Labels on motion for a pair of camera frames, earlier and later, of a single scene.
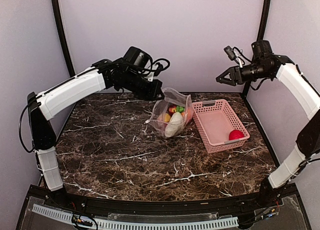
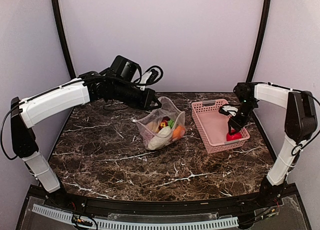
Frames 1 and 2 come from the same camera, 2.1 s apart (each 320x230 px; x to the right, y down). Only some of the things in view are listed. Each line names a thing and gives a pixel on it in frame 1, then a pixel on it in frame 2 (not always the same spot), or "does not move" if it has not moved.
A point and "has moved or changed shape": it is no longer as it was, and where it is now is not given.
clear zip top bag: [170, 115] has moved or changed shape
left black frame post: [54, 1] does not move
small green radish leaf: [180, 109] to [171, 122]
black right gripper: [235, 74] to [237, 124]
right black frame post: [266, 3] does not move
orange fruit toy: [190, 113] to [178, 132]
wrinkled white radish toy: [174, 125] to [161, 139]
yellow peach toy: [167, 117] to [153, 126]
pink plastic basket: [216, 119] does not move
